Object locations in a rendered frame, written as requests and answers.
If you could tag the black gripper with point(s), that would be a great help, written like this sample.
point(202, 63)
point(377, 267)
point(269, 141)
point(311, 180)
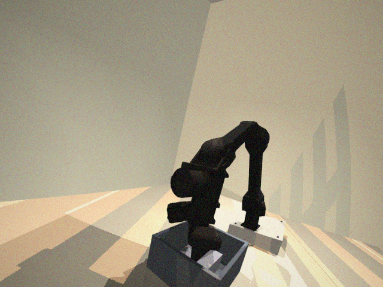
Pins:
point(200, 237)

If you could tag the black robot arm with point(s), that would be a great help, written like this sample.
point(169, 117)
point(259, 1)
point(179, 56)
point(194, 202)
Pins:
point(205, 174)

